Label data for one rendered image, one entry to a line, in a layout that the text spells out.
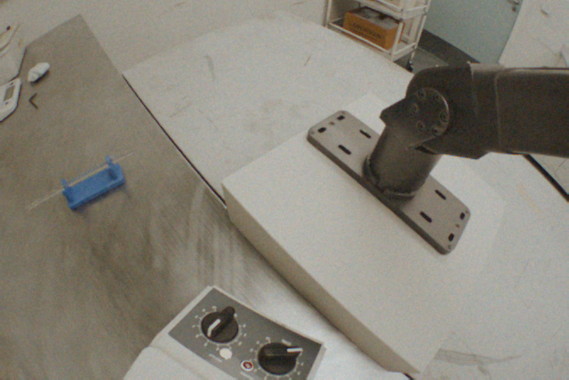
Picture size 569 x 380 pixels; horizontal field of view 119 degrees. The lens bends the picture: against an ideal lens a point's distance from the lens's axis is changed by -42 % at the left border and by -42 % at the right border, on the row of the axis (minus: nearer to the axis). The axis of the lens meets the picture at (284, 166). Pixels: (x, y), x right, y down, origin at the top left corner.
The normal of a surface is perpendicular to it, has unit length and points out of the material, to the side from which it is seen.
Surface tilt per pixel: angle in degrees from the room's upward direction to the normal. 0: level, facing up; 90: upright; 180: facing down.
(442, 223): 4
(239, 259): 0
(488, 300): 0
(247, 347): 30
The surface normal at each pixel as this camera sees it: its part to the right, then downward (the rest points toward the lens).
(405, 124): -0.90, 0.25
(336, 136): 0.11, -0.62
